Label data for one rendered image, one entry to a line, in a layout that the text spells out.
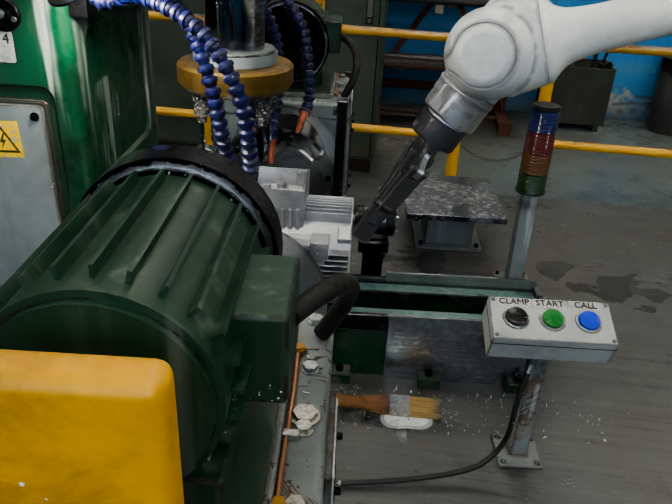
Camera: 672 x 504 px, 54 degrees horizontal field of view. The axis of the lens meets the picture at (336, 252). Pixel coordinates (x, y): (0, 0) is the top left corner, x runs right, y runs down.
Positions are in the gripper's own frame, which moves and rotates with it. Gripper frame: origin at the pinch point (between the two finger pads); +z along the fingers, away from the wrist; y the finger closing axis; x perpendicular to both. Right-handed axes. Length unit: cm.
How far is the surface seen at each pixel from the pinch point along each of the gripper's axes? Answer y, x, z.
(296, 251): 18.4, -10.8, 2.4
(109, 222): 57, -30, -11
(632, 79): -482, 241, -53
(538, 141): -33.3, 27.4, -21.2
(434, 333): 1.8, 20.8, 11.0
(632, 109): -482, 260, -34
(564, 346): 23.6, 26.0, -7.9
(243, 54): -0.5, -30.4, -11.8
